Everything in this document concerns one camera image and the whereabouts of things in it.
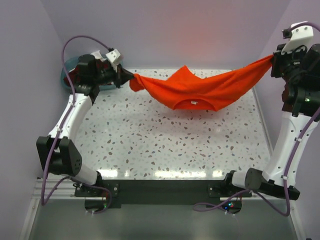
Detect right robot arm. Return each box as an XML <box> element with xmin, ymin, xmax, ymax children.
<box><xmin>221</xmin><ymin>43</ymin><xmax>320</xmax><ymax>201</ymax></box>

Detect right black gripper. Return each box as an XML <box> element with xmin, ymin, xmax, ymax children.
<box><xmin>270</xmin><ymin>41</ymin><xmax>307</xmax><ymax>84</ymax></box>

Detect white t shirt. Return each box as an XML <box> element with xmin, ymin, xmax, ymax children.
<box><xmin>91</xmin><ymin>50</ymin><xmax>118</xmax><ymax>68</ymax></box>

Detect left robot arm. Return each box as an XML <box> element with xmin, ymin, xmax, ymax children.
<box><xmin>36</xmin><ymin>49</ymin><xmax>134</xmax><ymax>196</ymax></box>

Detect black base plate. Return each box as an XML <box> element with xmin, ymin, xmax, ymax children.
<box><xmin>73</xmin><ymin>179</ymin><xmax>252</xmax><ymax>210</ymax></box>

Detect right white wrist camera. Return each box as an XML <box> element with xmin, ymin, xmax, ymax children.
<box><xmin>281</xmin><ymin>21</ymin><xmax>314</xmax><ymax>55</ymax></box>

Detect orange t shirt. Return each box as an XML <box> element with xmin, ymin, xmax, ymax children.
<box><xmin>129</xmin><ymin>55</ymin><xmax>273</xmax><ymax>112</ymax></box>

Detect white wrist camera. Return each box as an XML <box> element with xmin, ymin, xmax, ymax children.
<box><xmin>281</xmin><ymin>21</ymin><xmax>314</xmax><ymax>55</ymax></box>
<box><xmin>105</xmin><ymin>49</ymin><xmax>123</xmax><ymax>65</ymax></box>

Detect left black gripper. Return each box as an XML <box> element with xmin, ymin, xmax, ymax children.
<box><xmin>93</xmin><ymin>63</ymin><xmax>135</xmax><ymax>89</ymax></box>

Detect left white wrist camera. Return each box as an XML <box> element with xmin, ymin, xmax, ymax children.
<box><xmin>105</xmin><ymin>49</ymin><xmax>123</xmax><ymax>65</ymax></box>

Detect teal plastic basket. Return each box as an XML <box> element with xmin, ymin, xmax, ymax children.
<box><xmin>60</xmin><ymin>56</ymin><xmax>116</xmax><ymax>91</ymax></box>

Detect dark red t shirt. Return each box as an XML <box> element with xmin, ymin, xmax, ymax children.
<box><xmin>70</xmin><ymin>61</ymin><xmax>104</xmax><ymax>85</ymax></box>

